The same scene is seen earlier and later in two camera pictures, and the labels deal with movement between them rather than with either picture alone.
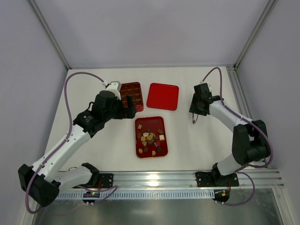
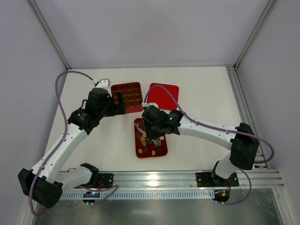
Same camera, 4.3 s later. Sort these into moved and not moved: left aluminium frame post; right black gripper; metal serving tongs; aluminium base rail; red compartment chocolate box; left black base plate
Moved: metal serving tongs; right black gripper
Not moved: left aluminium frame post; aluminium base rail; left black base plate; red compartment chocolate box
